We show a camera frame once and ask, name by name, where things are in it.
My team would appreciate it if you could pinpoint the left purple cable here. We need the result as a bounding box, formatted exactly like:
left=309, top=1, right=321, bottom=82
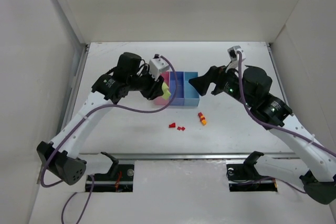
left=41, top=55, right=176, bottom=224

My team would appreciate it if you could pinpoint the dark blue container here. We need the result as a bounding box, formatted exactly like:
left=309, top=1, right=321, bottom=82
left=169, top=71, right=185, bottom=106

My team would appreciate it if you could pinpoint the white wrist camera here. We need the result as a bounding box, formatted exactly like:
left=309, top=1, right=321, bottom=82
left=148, top=54, right=170, bottom=81
left=227, top=46, right=246, bottom=62

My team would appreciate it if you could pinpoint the metal front rail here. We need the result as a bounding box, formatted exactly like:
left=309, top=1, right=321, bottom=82
left=79, top=152, right=299, bottom=161

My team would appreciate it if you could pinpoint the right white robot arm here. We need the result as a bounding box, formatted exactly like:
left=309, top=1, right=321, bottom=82
left=188, top=66, right=335, bottom=205

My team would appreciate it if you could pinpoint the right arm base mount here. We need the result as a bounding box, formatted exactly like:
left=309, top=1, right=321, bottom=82
left=226, top=151, right=278, bottom=192

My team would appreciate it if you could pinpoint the light blue container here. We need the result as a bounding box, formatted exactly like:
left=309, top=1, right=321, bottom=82
left=184, top=72, right=200, bottom=107

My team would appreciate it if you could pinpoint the pink container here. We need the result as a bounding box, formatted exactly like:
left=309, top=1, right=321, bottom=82
left=154, top=71, right=170, bottom=105

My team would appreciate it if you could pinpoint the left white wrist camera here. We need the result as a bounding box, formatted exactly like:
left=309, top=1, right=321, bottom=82
left=148, top=54, right=170, bottom=81

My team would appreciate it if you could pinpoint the red yellow orange lego stack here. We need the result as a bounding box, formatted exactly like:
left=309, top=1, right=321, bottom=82
left=198, top=112, right=207, bottom=125

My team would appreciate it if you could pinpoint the yellow-green lego block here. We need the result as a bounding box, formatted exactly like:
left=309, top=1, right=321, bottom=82
left=161, top=82, right=171, bottom=100

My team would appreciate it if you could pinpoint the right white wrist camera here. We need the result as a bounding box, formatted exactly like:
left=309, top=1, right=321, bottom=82
left=227, top=46, right=246, bottom=62

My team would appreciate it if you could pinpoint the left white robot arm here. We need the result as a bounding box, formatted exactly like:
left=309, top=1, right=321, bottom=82
left=36, top=52, right=170, bottom=185

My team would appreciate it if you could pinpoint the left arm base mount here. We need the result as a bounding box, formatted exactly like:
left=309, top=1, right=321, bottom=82
left=85, top=152, right=135, bottom=193

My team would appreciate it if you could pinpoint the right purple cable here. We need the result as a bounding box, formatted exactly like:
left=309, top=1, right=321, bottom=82
left=235, top=50, right=336, bottom=195

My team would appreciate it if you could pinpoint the purple cable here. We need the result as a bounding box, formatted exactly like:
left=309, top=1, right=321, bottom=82
left=41, top=55, right=176, bottom=224
left=235, top=50, right=336, bottom=195

